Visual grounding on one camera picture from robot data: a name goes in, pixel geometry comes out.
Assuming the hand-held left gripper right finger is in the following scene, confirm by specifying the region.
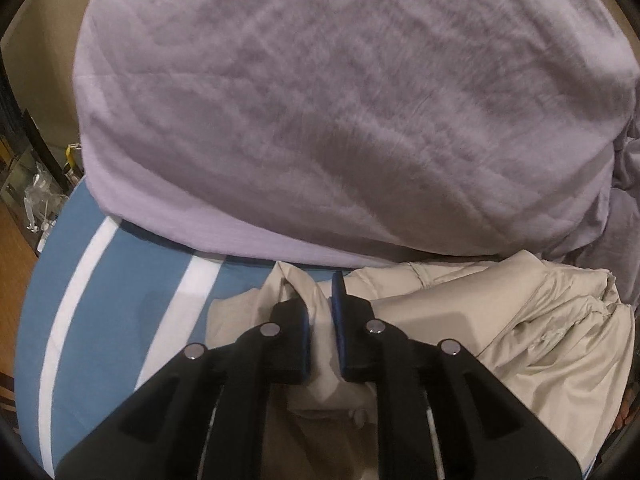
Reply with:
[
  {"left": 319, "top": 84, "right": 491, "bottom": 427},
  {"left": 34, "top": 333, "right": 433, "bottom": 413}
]
[{"left": 332, "top": 271, "right": 582, "bottom": 480}]

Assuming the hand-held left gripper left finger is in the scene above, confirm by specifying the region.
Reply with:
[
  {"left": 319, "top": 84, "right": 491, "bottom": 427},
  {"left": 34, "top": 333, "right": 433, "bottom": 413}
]
[{"left": 55, "top": 299, "right": 311, "bottom": 480}]

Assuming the beige puffer jacket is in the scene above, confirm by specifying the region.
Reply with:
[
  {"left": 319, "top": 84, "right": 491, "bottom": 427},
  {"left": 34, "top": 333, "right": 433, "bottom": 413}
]
[{"left": 206, "top": 247, "right": 636, "bottom": 480}]

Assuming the blue white striped bed sheet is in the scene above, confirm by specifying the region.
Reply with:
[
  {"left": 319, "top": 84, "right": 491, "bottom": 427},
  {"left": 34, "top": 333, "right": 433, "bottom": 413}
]
[{"left": 12, "top": 177, "right": 346, "bottom": 480}]

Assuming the purple duvet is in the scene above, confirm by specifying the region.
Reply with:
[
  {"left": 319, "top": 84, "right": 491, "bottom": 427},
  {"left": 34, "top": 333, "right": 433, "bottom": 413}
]
[{"left": 72, "top": 0, "right": 640, "bottom": 313}]

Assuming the yellow white tool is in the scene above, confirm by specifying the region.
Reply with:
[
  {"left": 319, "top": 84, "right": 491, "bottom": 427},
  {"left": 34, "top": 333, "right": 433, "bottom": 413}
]
[{"left": 64, "top": 143, "right": 82, "bottom": 183}]

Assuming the clear plastic clutter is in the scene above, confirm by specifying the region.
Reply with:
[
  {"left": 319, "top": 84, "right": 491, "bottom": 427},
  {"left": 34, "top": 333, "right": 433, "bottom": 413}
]
[{"left": 21, "top": 167, "right": 68, "bottom": 253}]

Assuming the dark shelf unit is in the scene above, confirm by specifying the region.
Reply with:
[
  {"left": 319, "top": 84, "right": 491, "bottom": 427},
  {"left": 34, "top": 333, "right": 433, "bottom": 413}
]
[{"left": 0, "top": 55, "right": 68, "bottom": 221}]

